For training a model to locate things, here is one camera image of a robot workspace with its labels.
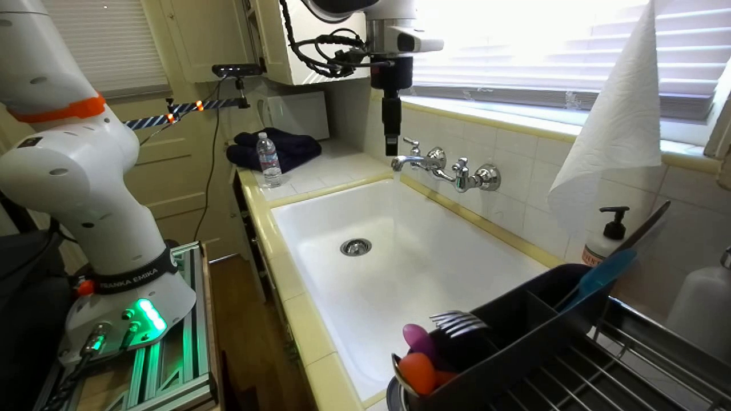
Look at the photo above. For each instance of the white window blind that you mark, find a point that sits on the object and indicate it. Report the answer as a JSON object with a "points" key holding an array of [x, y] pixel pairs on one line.
{"points": [[114, 46], [532, 46]]}

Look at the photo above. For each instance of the white soap dispenser black pump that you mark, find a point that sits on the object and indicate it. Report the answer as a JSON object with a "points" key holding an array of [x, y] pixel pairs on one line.
{"points": [[603, 242]]}

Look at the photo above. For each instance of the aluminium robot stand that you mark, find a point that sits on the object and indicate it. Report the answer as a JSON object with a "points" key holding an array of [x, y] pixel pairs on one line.
{"points": [[172, 356]]}

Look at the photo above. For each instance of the orange plastic spoon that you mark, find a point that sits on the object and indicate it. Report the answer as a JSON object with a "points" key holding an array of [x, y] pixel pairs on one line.
{"points": [[415, 373]]}

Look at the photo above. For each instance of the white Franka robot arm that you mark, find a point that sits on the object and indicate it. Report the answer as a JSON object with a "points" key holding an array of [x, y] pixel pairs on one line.
{"points": [[69, 173]]}

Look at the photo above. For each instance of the white boxy appliance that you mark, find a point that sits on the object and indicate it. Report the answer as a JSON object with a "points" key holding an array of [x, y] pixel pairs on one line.
{"points": [[275, 46]]}

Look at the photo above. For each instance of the blue white striped rod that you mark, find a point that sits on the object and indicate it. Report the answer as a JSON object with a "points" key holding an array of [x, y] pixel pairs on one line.
{"points": [[162, 118]]}

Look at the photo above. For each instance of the white paper towel roll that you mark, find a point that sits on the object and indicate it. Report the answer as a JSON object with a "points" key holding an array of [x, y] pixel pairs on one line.
{"points": [[613, 128]]}

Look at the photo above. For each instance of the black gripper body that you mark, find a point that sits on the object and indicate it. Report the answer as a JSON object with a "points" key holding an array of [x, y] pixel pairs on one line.
{"points": [[390, 72]]}

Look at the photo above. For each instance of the chrome wall tap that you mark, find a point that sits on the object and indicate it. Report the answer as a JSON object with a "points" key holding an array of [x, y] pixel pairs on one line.
{"points": [[437, 160]]}

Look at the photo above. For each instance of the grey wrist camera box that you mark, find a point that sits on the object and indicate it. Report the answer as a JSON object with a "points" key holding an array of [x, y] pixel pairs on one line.
{"points": [[414, 40]]}

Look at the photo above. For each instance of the dark metal dish rack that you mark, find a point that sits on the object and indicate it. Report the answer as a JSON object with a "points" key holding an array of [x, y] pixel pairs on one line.
{"points": [[646, 366]]}

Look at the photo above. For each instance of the small black bar device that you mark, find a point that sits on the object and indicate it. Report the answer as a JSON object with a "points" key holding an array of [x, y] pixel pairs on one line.
{"points": [[237, 69]]}

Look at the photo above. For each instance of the dark grey utensil caddy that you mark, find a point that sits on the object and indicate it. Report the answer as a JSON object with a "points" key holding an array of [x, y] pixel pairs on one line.
{"points": [[517, 333]]}

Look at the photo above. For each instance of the black bag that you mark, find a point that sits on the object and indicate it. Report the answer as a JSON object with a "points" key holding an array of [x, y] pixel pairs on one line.
{"points": [[26, 320]]}

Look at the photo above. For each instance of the metal sink drain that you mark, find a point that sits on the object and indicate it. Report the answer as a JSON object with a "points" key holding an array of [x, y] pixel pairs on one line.
{"points": [[355, 246]]}

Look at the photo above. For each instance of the purple plastic spoon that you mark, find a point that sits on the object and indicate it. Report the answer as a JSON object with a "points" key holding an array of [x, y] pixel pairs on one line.
{"points": [[419, 341]]}

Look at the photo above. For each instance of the white plastic jug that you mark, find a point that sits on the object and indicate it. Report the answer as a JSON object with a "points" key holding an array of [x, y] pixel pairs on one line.
{"points": [[703, 309]]}

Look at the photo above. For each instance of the clear plastic water bottle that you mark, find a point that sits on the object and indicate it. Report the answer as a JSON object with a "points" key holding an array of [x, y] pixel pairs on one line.
{"points": [[268, 160]]}

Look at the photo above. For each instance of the cream panelled door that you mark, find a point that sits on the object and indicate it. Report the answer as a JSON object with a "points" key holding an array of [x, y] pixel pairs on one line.
{"points": [[172, 182]]}

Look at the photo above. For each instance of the white ceramic sink basin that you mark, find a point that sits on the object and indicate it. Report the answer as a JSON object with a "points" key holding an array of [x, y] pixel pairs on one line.
{"points": [[411, 282]]}

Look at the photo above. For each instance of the dark folded cloth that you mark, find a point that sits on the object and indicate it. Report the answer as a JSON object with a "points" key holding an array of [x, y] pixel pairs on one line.
{"points": [[293, 149]]}

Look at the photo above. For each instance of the silver metal fork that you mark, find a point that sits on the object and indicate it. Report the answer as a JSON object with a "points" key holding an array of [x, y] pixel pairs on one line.
{"points": [[460, 322]]}

